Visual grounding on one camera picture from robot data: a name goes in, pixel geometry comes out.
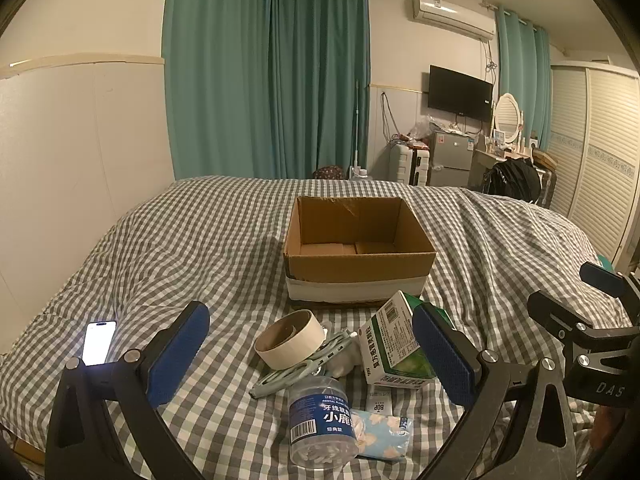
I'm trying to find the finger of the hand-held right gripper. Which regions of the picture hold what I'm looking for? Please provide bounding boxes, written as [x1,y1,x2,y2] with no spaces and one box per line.
[580,261,640,311]
[527,290,597,347]

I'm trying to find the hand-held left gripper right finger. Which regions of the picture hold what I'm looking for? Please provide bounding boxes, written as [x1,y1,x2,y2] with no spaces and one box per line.
[411,304,583,480]

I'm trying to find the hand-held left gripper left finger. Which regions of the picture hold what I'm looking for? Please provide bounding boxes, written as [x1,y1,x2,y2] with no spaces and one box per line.
[46,301,211,480]

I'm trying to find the green white medicine box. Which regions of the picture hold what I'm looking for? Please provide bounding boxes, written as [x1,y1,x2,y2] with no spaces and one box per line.
[357,291,441,391]

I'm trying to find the small white sachet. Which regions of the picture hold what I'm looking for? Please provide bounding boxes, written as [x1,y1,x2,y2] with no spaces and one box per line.
[365,385,393,416]

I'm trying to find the light blue tissue packet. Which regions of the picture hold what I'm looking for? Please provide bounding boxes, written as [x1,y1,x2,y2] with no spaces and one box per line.
[350,407,415,461]

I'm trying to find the pale green scissors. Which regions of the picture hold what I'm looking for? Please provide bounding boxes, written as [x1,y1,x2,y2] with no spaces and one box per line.
[248,327,356,400]

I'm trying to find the beige tape roll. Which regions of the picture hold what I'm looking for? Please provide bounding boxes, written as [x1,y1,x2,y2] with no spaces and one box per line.
[254,310,326,370]

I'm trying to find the cardboard box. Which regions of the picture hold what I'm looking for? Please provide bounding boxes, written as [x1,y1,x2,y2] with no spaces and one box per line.
[282,196,437,311]

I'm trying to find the clear floss pick jar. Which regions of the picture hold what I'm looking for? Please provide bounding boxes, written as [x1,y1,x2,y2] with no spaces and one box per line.
[287,376,360,470]

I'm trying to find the person's right hand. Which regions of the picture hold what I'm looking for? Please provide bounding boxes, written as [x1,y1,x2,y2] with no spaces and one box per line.
[591,402,619,453]

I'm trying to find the smartphone with lit screen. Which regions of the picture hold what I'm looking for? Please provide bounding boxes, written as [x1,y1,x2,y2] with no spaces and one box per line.
[81,320,118,367]

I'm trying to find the grey white checked blanket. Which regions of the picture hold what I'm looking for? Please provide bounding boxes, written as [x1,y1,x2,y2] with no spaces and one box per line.
[0,175,633,480]

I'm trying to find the white louvred wardrobe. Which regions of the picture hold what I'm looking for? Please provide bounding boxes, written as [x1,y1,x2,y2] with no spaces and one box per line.
[547,60,640,271]

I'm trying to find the black backpack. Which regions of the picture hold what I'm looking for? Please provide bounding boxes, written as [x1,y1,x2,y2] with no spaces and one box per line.
[482,158,543,206]

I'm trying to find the white dressing table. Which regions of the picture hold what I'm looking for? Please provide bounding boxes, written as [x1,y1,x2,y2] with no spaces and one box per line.
[470,146,543,186]

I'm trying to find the small silver fridge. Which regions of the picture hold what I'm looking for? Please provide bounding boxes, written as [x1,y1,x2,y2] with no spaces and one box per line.
[429,130,478,188]

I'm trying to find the white oval vanity mirror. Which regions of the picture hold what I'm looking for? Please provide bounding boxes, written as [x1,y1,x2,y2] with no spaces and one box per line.
[492,92,525,148]

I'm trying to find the white ribbed suitcase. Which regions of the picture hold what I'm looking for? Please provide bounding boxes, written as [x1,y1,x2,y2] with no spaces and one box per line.
[390,144,431,186]

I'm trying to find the narrow teal curtain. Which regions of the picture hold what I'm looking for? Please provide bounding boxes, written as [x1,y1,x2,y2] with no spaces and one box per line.
[495,5,552,152]

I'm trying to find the clear plastic bag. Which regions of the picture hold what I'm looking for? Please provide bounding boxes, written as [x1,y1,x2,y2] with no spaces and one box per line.
[407,115,442,148]

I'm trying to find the white mop pole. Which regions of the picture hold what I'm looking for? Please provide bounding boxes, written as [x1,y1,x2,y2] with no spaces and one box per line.
[350,80,369,181]

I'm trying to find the white air conditioner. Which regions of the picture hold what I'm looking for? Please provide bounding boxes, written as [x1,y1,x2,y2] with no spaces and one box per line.
[406,0,497,42]

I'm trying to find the black wall television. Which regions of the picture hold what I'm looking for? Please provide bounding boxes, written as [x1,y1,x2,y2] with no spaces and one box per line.
[427,65,493,123]

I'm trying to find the hanging wall cables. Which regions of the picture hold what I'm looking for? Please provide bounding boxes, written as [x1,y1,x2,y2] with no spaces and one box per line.
[380,91,402,144]

